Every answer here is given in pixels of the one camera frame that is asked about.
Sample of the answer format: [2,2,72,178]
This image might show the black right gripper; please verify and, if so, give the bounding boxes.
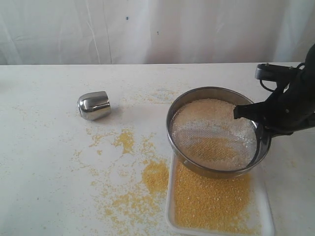
[233,70,315,166]

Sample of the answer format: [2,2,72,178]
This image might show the round steel mesh sieve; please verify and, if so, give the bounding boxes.
[166,87,258,179]

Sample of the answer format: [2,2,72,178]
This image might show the stainless steel cup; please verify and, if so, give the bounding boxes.
[77,91,111,120]

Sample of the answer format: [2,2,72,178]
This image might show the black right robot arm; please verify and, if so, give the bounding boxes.
[233,47,315,164]

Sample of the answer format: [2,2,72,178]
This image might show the rice and millet grains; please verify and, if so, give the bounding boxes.
[171,99,257,171]

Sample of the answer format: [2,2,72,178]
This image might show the sieved yellow millet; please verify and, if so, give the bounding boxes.
[174,163,261,234]

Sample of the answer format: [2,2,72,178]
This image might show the clear plastic tray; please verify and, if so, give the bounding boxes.
[165,154,275,236]

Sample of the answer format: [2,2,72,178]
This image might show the yellow spilled grain pile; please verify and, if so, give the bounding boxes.
[142,161,169,194]

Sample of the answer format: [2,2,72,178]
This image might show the white backdrop curtain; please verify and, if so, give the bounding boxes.
[0,0,315,65]

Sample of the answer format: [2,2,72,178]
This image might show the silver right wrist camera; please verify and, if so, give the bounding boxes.
[255,63,300,82]

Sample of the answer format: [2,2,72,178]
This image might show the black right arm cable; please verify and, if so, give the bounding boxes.
[259,62,306,94]

